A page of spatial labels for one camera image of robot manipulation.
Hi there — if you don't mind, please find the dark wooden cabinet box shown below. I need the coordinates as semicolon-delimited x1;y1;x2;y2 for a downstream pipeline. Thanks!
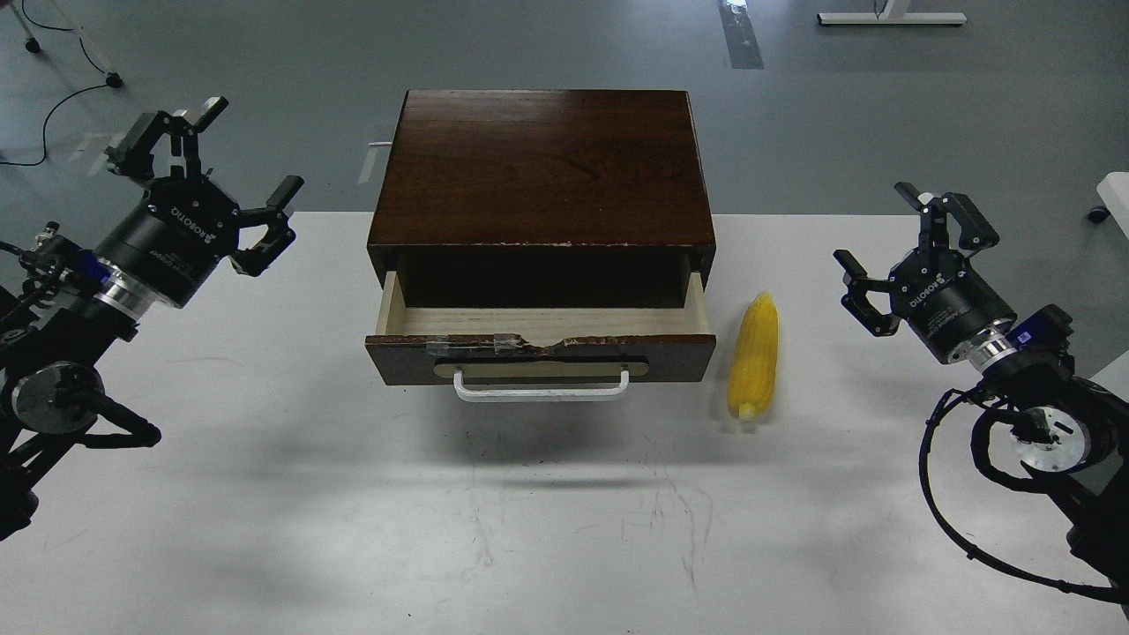
366;89;717;279

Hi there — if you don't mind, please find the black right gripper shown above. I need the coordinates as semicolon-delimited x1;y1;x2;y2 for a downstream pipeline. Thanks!
832;182;1017;364

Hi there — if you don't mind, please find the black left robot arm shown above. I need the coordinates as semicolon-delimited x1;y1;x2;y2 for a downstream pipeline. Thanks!
1;96;303;537

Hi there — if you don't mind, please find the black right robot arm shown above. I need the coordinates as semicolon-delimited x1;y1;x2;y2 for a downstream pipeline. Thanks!
834;182;1126;607

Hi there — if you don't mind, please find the white furniture leg with caster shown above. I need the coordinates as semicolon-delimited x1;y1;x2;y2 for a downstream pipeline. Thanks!
1;0;41;54

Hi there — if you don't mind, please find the black floor cable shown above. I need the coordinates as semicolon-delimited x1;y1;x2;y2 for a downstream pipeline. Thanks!
0;0;123;168

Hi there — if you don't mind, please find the white desk base foot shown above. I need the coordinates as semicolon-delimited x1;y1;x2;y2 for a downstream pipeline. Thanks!
816;1;968;27

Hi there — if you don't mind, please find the wooden drawer with white handle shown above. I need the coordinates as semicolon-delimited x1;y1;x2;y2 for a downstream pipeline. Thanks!
364;271;717;402

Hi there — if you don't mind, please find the yellow corn cob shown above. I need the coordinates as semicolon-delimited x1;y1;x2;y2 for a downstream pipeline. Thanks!
727;292;779;421

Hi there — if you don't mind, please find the white side table edge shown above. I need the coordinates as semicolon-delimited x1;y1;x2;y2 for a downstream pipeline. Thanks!
1085;169;1128;237

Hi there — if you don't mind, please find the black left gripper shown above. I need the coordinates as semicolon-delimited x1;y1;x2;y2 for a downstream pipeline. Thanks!
105;96;305;307

